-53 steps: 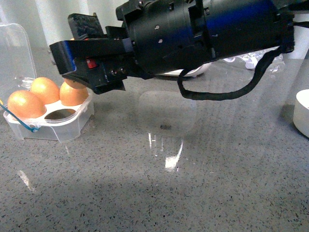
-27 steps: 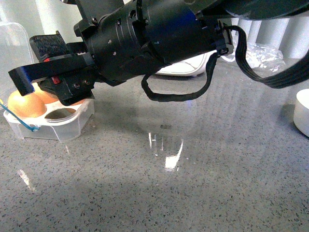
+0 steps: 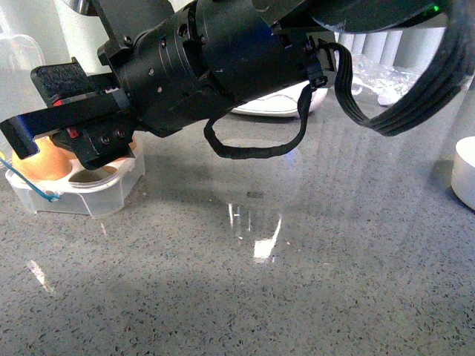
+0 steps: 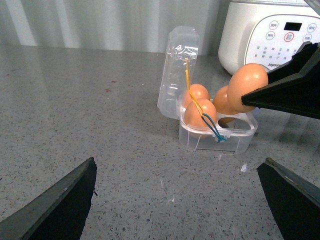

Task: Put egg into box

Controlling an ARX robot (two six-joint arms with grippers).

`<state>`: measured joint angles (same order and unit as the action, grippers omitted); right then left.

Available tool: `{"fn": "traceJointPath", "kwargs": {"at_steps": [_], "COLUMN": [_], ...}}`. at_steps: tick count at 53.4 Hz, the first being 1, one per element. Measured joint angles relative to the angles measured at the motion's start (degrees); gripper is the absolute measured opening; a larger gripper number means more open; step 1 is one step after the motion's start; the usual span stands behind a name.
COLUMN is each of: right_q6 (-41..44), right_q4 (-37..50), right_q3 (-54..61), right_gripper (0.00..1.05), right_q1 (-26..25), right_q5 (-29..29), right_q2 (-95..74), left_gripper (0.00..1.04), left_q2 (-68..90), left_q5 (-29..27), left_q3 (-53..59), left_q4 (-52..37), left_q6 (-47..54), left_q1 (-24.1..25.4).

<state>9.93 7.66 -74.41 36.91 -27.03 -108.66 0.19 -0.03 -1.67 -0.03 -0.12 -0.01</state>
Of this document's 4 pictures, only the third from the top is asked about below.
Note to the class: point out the clear plastic egg box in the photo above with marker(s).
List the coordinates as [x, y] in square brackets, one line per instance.
[98, 193]

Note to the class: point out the white soy milk maker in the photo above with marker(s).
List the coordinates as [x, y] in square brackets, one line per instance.
[282, 104]

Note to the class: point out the white round bowl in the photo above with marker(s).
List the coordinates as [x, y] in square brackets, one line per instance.
[462, 178]

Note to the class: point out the brown egg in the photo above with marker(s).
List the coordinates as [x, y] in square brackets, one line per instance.
[50, 163]

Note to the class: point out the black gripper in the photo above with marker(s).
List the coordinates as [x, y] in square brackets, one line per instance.
[159, 89]

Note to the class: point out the blue rubber band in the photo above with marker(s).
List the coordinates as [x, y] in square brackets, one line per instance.
[42, 194]

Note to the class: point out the clear plastic bag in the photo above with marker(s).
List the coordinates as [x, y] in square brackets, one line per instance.
[383, 83]

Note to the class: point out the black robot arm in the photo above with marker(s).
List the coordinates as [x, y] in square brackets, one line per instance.
[253, 48]

